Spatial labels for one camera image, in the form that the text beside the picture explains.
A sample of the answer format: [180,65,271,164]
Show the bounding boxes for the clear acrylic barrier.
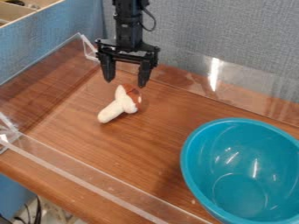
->
[0,112,211,224]
[78,31,299,127]
[0,32,85,86]

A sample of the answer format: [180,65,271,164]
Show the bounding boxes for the black floor cables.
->
[0,195,44,224]

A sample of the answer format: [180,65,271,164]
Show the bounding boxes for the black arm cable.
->
[140,7,157,32]

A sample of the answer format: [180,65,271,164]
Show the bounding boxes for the clear acrylic left barrier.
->
[0,32,85,86]

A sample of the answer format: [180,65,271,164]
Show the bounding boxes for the white plush mushroom red cap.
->
[97,84,143,123]

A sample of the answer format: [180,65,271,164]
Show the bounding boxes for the clear acrylic back barrier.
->
[78,31,299,127]

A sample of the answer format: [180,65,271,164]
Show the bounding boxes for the wooden shelf box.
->
[0,0,65,29]

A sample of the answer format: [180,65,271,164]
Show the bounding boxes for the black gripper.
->
[96,38,160,88]

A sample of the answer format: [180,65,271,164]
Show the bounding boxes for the clear acrylic front barrier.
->
[0,112,211,224]

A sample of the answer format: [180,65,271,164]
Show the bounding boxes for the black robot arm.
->
[96,0,160,88]

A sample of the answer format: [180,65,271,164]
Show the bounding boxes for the blue plastic bowl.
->
[180,117,299,224]

